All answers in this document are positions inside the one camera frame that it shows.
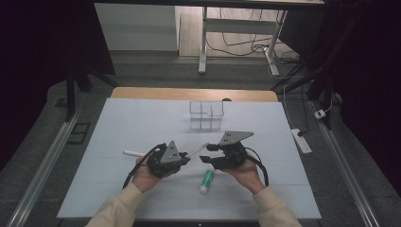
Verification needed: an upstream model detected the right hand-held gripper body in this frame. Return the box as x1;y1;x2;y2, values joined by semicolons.
209;131;255;170

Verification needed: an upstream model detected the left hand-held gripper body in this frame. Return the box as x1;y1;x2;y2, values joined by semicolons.
147;140;187;179

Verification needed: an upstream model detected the green and white glue stick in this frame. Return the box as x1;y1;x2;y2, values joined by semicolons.
198;169;216;196

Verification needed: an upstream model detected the clear acrylic organizer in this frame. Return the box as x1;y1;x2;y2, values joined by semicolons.
188;100;225;131

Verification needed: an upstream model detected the white marker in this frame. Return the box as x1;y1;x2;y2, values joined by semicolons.
122;149;148;158

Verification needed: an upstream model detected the person's right hand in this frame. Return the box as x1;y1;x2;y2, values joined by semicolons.
220;154;267;195

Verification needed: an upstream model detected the person's left hand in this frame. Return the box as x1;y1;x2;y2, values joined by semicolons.
131;155;183;193

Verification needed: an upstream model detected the white table mat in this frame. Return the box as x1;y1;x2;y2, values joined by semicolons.
56;97;323;220

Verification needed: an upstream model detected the white power strip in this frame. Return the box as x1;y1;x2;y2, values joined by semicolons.
290;128;313;155

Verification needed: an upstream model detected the black tripod stand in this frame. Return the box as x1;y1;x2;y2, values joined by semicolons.
64;62;121;122

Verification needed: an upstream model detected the black metal stand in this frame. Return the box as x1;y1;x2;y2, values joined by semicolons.
271;12;367;131

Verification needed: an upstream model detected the white-legged desk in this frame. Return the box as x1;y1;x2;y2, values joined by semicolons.
94;0;325;77

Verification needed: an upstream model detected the white cabinet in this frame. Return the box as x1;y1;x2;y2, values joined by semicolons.
94;3;182;52

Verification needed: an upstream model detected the dark curtain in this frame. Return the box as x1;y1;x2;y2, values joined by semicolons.
324;0;401;197
0;0;116;171

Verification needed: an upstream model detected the left hand-held gripper cable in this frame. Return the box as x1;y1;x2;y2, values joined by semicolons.
122;143;167;190

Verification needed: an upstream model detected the hand-held gripper cable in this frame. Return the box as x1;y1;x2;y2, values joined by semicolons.
244;147;270;187
122;143;167;190

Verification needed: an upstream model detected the right hand-held gripper cable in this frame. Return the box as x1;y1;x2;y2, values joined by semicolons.
244;147;270;187

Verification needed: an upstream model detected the white power strip cable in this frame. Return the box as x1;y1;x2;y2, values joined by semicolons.
282;83;297;131

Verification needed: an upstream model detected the tangle of floor cables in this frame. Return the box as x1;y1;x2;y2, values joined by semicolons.
206;8;301;64

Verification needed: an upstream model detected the aluminium rail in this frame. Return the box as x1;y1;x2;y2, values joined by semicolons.
6;110;81;227
310;100;381;227

